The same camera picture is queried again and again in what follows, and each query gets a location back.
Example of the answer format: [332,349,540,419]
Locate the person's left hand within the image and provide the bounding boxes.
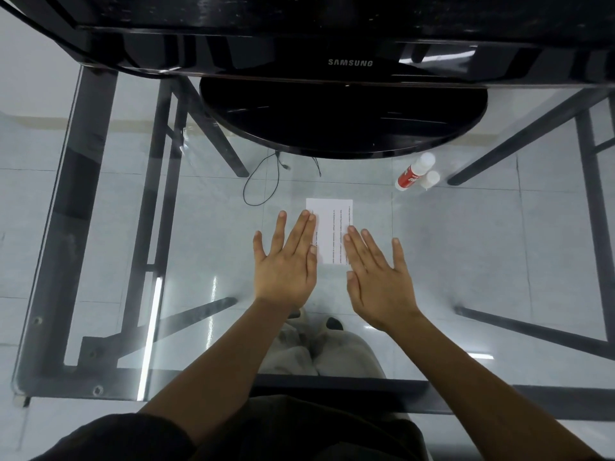
[252,209,319,315]

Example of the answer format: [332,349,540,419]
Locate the person's right hand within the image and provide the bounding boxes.
[341,225,423,334]

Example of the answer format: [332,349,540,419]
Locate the white printed paper slip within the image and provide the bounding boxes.
[306,198,354,270]

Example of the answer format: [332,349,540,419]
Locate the red and white glue stick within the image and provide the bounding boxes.
[395,152,436,191]

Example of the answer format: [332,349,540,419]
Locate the person's right forearm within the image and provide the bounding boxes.
[384,312,604,461]

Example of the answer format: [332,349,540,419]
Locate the person's left forearm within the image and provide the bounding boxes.
[139,298,308,445]

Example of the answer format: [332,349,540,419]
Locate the grey trousers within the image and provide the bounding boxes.
[259,321,388,380]

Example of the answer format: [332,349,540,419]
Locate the black shirt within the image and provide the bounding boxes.
[28,396,429,461]

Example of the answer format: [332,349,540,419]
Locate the black flat-screen television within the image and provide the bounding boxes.
[0,0,615,160]

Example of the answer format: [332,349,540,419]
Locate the thin black cable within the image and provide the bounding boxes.
[242,149,322,207]

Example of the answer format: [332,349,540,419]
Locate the black metal table frame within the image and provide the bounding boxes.
[12,67,615,421]

